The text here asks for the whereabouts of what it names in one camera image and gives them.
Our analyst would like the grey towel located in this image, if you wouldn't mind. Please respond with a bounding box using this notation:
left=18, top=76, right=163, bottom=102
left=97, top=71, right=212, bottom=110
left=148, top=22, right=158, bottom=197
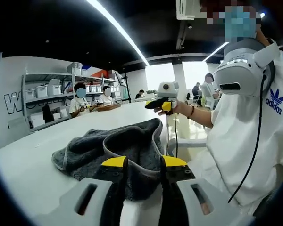
left=51, top=117, right=168, bottom=202

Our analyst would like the person's right hand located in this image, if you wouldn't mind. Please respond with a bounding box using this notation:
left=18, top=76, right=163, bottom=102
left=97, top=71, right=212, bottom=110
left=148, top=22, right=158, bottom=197
left=158, top=100, right=192, bottom=117

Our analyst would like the black tripod stand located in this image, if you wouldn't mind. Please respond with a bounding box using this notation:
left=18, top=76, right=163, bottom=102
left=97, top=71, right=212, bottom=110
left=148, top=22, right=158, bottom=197
left=121, top=72, right=133, bottom=104

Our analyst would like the white office chair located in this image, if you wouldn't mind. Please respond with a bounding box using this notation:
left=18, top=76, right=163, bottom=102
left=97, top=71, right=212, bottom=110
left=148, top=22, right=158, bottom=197
left=199, top=83, right=216, bottom=111

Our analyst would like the brown wooden tray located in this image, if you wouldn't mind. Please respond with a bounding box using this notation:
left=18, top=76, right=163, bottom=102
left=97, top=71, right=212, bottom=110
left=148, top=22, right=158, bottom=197
left=96, top=103, right=122, bottom=112

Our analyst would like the black ceiling track light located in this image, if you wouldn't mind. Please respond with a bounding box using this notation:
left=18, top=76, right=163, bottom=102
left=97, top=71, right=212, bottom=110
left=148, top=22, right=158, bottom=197
left=176, top=20, right=193, bottom=50

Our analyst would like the short ceiling light strip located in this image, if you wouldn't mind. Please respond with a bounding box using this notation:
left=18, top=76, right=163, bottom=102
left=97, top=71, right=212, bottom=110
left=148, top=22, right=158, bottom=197
left=204, top=41, right=230, bottom=63

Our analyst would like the white grey chest device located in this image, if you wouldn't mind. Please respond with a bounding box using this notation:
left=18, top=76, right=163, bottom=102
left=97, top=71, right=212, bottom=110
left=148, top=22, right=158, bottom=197
left=213, top=38, right=282, bottom=97

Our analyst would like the operator in white shirt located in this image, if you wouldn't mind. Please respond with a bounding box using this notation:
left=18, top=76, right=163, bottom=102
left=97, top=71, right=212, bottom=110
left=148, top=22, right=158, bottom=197
left=188, top=42, right=283, bottom=214

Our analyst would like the long ceiling light strip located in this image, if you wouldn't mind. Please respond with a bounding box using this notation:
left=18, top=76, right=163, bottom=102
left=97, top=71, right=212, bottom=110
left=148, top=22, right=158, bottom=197
left=86, top=0, right=150, bottom=66

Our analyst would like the white ceiling air conditioner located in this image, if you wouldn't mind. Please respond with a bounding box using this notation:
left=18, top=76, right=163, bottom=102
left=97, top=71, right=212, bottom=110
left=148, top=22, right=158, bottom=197
left=176, top=0, right=203, bottom=20

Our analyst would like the white cardboard box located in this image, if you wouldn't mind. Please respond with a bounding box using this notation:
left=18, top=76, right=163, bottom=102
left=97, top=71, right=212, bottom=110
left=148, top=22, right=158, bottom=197
left=29, top=113, right=46, bottom=128

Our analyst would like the black bag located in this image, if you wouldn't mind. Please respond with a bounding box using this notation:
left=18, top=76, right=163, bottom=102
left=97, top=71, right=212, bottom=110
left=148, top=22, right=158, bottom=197
left=42, top=103, right=55, bottom=124

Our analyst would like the row of white storage bins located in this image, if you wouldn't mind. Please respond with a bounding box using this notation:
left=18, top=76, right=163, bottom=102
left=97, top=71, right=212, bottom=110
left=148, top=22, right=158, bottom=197
left=25, top=61, right=121, bottom=100

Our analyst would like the grey metal shelf rack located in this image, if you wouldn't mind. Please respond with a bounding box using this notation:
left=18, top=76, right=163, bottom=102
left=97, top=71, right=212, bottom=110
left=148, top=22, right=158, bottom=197
left=21, top=70, right=128, bottom=132

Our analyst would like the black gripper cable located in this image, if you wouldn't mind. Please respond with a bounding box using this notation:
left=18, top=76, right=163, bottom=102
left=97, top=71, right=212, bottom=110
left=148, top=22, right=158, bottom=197
left=173, top=112, right=179, bottom=158

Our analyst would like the black device cable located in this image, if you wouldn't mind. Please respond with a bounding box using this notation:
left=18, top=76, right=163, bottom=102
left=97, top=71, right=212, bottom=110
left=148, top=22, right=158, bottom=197
left=227, top=74, right=267, bottom=204

